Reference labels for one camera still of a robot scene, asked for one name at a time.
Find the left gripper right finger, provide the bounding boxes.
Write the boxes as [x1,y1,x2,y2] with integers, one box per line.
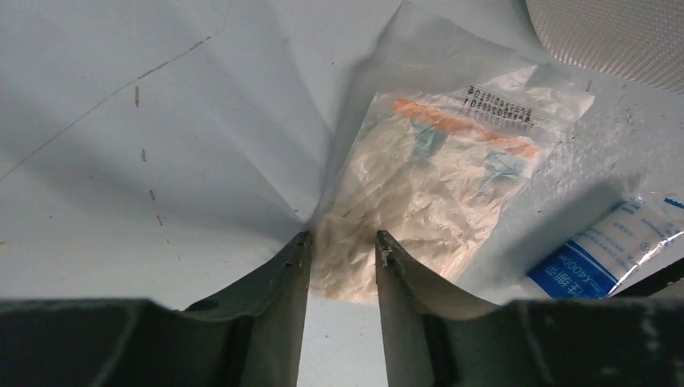
[375,230,683,386]

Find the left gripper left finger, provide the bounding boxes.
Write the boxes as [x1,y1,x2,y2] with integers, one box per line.
[1,231,311,386]

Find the bag of latex gloves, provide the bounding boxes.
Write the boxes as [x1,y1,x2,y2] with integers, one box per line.
[311,65,594,304]

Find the blue white bandage roll packet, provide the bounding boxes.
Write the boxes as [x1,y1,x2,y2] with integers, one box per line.
[526,194,683,298]

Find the white medicine kit case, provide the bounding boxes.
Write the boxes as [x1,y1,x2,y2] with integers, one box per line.
[526,0,683,94]

